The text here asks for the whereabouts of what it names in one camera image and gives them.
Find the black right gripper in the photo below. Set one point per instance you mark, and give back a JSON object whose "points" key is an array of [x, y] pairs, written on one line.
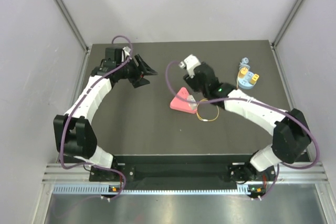
{"points": [[191, 81]]}

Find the aluminium frame post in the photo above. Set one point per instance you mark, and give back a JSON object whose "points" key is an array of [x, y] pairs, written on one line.
{"points": [[71, 23], [287, 22]]}

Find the round light blue power strip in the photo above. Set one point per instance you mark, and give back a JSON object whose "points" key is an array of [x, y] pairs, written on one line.
{"points": [[243, 83]]}

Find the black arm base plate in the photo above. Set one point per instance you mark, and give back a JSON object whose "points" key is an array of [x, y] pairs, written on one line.
{"points": [[225, 172]]}

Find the grey slotted cable duct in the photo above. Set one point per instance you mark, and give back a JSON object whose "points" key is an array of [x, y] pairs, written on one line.
{"points": [[82, 189]]}

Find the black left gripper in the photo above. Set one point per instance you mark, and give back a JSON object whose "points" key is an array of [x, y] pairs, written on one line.
{"points": [[138, 80]]}

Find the right aluminium frame post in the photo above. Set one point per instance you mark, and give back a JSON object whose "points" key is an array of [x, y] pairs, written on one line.
{"points": [[287, 22]]}

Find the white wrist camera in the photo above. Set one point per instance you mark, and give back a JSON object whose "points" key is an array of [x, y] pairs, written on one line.
{"points": [[189, 64], [126, 51]]}

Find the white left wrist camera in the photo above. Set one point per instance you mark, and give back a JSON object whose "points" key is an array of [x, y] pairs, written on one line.
{"points": [[126, 51]]}

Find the left aluminium frame post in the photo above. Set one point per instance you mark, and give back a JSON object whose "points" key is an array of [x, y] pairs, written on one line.
{"points": [[71, 23]]}

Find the white square socket adapter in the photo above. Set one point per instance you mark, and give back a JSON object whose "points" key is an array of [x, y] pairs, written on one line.
{"points": [[191, 102]]}

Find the yellow charger with cable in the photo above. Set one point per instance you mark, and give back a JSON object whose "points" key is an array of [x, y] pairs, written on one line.
{"points": [[242, 72]]}

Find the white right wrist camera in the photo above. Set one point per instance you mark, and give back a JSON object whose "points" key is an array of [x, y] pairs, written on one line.
{"points": [[189, 64]]}

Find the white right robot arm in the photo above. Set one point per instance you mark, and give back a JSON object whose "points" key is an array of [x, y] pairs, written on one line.
{"points": [[287, 128]]}

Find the pink triangular power strip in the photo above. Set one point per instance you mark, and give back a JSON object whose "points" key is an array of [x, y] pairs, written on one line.
{"points": [[179, 105]]}

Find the yellow plug adapter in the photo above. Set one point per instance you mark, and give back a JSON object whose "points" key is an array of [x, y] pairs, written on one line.
{"points": [[254, 79]]}

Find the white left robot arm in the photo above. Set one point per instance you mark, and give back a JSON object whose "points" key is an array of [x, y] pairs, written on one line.
{"points": [[74, 135]]}

